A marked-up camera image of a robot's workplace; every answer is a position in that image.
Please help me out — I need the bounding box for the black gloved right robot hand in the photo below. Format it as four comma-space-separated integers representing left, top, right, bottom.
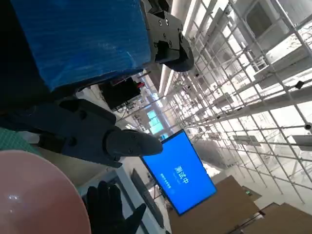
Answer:
82, 180, 147, 234

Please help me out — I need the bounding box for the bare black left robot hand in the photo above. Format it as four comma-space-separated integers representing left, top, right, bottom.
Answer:
0, 0, 195, 169

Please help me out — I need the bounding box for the pink bowl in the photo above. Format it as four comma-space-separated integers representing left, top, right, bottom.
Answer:
0, 150, 92, 234

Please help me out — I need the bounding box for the blue screen monitor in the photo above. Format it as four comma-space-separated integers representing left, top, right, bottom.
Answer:
140, 129, 218, 216

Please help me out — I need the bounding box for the brown wooden cabinet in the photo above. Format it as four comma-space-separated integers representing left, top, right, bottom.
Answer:
168, 175, 312, 234

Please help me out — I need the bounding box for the green cutting mat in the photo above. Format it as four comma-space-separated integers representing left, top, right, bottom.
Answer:
0, 128, 42, 156

